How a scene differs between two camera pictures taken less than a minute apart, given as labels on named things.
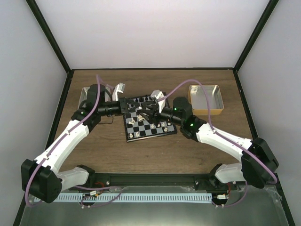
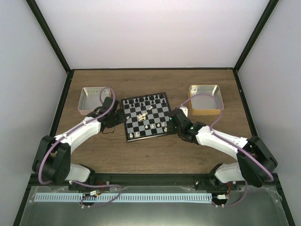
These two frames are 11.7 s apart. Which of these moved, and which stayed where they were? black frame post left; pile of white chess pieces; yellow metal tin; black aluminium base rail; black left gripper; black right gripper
Moved: black left gripper; black right gripper
Stayed: black frame post left; yellow metal tin; pile of white chess pieces; black aluminium base rail
